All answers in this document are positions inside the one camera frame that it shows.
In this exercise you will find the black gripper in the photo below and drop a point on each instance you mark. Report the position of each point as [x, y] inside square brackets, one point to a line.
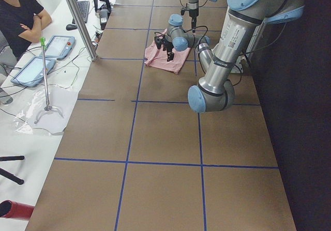
[192, 13]
[168, 46]

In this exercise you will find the black computer mouse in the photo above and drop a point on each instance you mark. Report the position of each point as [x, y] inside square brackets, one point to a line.
[71, 27]

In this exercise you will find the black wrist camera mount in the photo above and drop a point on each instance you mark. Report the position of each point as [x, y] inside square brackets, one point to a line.
[160, 40]
[183, 10]

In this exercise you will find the green plastic clamp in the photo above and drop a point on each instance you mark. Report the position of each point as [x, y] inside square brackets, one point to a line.
[43, 43]

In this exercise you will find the white paper sheet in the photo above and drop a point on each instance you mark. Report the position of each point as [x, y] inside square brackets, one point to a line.
[54, 117]

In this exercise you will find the blue teach pendant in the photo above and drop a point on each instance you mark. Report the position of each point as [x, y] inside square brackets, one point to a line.
[31, 74]
[59, 46]

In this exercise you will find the black keyboard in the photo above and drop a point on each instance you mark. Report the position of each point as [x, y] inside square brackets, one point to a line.
[83, 7]

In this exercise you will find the lower blue teach pendant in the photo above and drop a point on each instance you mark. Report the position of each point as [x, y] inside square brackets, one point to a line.
[31, 74]

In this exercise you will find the upper blue teach pendant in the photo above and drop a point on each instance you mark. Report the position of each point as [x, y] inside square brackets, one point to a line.
[59, 46]

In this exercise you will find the aluminium frame post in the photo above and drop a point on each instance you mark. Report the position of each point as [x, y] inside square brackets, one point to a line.
[82, 28]

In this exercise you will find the red cylinder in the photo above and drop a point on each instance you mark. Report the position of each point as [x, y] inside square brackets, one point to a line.
[15, 210]

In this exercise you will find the person in black shirt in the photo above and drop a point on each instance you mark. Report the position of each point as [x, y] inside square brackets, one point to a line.
[22, 22]

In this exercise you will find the metal rod stand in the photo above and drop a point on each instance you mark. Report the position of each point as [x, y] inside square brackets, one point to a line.
[46, 86]

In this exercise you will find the black tripod legs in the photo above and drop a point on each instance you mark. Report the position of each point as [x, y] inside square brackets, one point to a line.
[9, 171]

